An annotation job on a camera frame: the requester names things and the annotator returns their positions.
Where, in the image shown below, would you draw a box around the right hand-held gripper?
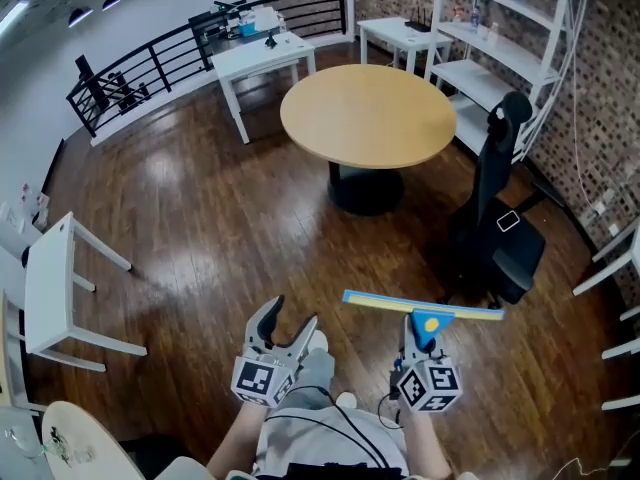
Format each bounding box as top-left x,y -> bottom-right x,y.
394,316 -> 464,413

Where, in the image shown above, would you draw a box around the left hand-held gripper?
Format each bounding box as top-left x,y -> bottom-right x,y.
230,295 -> 320,409

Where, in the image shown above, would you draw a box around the blue and yellow squeegee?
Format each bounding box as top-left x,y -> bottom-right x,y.
342,289 -> 506,349

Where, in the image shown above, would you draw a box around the person's right forearm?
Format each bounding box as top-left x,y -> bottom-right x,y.
398,407 -> 453,480

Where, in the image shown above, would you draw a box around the person's left forearm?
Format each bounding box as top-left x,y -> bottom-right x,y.
206,401 -> 275,480

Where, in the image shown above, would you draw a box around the person's gray trousers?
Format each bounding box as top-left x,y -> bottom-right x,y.
277,346 -> 337,412

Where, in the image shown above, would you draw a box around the black smartphone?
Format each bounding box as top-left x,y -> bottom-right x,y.
495,209 -> 522,233

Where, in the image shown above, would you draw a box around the black office chair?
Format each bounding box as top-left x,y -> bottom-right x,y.
446,91 -> 547,310

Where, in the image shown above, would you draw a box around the beige round table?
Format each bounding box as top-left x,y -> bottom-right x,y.
40,400 -> 147,480

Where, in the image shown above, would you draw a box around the round wooden table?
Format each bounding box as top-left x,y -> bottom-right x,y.
279,64 -> 459,217

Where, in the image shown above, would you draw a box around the white desk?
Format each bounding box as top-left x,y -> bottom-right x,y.
22,211 -> 149,374

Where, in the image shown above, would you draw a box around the white rectangular table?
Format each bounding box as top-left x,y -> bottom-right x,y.
211,31 -> 317,145

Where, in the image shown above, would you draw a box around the black metal railing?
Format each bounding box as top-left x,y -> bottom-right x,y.
66,0 -> 348,139

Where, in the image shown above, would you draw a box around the white metal shelf rack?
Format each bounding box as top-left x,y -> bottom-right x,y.
427,0 -> 592,165

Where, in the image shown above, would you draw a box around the small white table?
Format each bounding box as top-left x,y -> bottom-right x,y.
357,16 -> 454,77

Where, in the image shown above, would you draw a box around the black router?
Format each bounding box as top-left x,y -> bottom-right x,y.
404,7 -> 434,34

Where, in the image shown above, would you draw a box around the ceiling light tube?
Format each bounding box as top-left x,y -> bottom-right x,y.
0,0 -> 30,37

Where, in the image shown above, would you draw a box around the black cable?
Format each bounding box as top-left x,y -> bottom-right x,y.
263,384 -> 397,470
376,391 -> 404,430

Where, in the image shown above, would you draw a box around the white rack frame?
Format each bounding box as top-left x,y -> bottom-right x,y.
599,305 -> 640,413

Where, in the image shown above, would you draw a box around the white table frame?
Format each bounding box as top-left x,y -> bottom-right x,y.
571,217 -> 640,299

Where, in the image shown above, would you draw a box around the white wall cable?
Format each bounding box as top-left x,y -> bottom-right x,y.
568,0 -> 604,209

